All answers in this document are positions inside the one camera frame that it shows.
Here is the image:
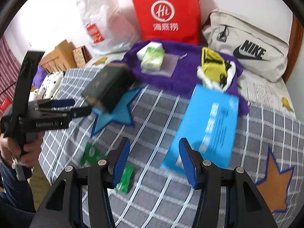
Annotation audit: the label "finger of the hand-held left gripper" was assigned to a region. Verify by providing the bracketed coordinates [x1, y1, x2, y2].
[39, 107, 92, 121]
[30, 99, 76, 110]

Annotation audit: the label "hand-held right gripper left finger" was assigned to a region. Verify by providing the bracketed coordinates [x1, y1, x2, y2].
[30, 136, 131, 228]

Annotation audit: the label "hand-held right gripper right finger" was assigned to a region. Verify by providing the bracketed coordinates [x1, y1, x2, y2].
[178, 137, 278, 228]

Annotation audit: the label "dark green tin box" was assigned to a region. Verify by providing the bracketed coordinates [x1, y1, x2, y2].
[81, 63, 130, 113]

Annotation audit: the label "blue tissue box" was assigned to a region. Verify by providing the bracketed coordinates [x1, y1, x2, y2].
[160, 84, 239, 175]

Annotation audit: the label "green tissue packet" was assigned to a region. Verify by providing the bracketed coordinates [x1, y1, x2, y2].
[140, 47, 165, 71]

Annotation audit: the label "yellow black drawstring pouch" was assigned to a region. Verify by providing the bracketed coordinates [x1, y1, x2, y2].
[197, 47, 237, 92]

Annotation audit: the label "person's left forearm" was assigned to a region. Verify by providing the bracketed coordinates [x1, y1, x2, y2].
[0, 157, 36, 219]

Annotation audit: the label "person's left hand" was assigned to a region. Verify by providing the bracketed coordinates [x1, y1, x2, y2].
[0, 132, 44, 165]

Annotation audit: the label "small green packet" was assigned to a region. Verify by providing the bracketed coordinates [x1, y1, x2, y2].
[115, 165, 134, 193]
[81, 142, 106, 167]

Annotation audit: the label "white polka dot pillow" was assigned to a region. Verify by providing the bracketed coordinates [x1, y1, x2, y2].
[31, 71, 64, 100]

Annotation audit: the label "small red object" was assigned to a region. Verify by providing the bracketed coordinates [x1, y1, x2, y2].
[0, 98, 11, 117]

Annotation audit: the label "purple cloth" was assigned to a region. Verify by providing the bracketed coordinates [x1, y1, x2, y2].
[32, 66, 47, 88]

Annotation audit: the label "brown framed board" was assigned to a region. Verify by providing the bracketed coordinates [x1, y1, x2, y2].
[72, 46, 92, 68]

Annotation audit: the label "brown cardboard boxes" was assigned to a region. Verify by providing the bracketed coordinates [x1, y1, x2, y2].
[39, 39, 76, 74]

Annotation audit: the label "grey plaid bedsheet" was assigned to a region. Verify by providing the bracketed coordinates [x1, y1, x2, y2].
[38, 68, 304, 228]

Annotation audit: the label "red striped curtain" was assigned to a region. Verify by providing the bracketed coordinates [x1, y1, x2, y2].
[0, 36, 22, 100]

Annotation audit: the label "purple towel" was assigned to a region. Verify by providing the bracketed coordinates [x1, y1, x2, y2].
[122, 40, 250, 117]

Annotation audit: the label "white plastic shopping bag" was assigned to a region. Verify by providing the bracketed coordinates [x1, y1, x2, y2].
[76, 0, 140, 54]

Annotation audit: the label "clear plastic pouch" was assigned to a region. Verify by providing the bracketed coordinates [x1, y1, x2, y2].
[161, 53, 188, 78]

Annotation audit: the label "red paper bag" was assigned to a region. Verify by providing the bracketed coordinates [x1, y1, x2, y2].
[129, 0, 202, 45]

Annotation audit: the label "beige fabric bag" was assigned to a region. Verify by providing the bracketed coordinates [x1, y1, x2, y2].
[201, 9, 291, 83]

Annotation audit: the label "brown wooden door frame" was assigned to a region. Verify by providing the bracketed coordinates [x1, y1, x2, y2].
[284, 14, 304, 83]

